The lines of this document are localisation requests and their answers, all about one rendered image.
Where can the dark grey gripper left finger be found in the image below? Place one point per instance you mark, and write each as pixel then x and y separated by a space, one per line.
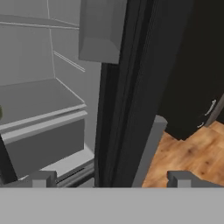
pixel 43 178

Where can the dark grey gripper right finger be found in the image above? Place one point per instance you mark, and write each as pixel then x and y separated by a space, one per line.
pixel 182 179

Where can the grey fridge drawer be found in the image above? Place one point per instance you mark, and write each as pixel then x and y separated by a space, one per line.
pixel 49 143

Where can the grey fridge shelf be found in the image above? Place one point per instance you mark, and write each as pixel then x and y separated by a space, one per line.
pixel 35 99
pixel 32 22

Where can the black fridge door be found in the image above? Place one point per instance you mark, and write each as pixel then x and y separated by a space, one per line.
pixel 131 102

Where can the grey fridge interior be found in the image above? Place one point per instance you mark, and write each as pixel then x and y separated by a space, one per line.
pixel 73 84

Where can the olive green item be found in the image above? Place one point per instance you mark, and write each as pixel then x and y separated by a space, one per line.
pixel 1 112

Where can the black tall cabinet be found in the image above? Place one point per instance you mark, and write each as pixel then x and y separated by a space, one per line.
pixel 192 64

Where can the grey door bin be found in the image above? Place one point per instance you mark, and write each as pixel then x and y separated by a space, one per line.
pixel 100 32

